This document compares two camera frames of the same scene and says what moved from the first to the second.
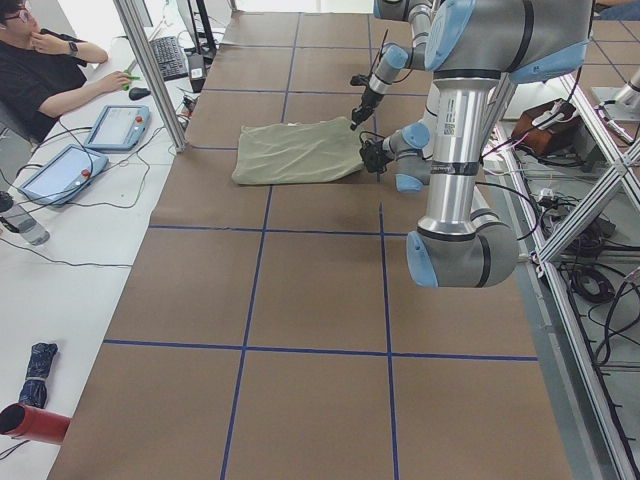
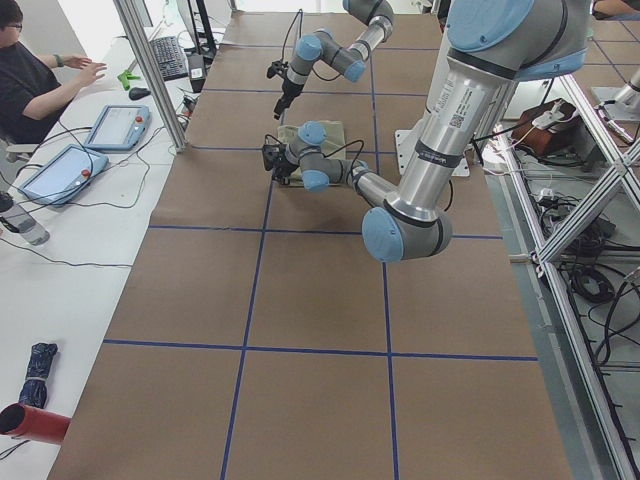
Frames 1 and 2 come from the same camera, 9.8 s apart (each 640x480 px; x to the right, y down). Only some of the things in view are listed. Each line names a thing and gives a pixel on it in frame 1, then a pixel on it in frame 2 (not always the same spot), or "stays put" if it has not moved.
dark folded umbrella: [34, 390] stays put
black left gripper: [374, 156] -> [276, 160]
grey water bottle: [21, 222] stays put
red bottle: [20, 420] stays put
